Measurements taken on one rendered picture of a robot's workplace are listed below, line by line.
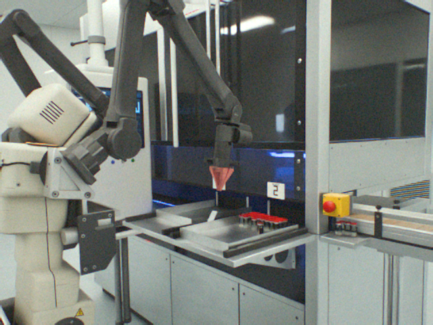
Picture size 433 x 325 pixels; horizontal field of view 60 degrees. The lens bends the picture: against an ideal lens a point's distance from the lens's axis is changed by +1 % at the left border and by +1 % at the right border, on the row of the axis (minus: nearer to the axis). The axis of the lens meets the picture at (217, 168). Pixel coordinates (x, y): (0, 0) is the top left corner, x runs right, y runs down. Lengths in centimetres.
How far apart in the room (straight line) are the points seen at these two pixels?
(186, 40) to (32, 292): 76
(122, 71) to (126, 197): 116
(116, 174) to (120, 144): 106
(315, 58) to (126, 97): 70
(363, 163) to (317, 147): 32
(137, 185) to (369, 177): 115
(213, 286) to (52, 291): 98
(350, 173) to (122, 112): 94
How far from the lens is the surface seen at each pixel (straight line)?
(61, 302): 112
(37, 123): 103
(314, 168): 137
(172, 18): 104
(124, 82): 95
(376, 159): 172
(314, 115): 136
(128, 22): 98
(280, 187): 147
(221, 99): 113
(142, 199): 209
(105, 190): 195
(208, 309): 199
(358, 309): 177
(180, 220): 155
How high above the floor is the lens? 126
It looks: 6 degrees down
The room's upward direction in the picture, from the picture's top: 1 degrees counter-clockwise
